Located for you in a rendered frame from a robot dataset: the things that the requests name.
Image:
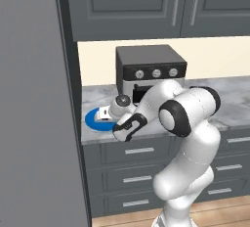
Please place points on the dark grey tall side panel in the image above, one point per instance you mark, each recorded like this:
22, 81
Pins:
70, 74

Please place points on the silver oven knob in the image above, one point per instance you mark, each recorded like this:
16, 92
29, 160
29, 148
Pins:
156, 73
173, 72
139, 73

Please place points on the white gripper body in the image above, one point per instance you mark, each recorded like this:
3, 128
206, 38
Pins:
100, 113

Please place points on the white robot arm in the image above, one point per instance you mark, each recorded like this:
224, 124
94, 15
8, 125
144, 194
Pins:
192, 159

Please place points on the dark grey cupboard door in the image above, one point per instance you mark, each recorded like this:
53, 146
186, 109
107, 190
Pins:
123, 6
224, 6

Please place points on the dark grey drawer front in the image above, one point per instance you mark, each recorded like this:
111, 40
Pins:
234, 173
237, 146
114, 180
114, 152
237, 188
114, 203

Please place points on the grey fridge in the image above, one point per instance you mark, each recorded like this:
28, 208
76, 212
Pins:
32, 107

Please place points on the black and silver toaster oven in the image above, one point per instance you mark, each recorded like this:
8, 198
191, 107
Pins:
146, 56

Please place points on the blue round plate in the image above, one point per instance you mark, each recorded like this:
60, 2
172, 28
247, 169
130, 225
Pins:
91, 121

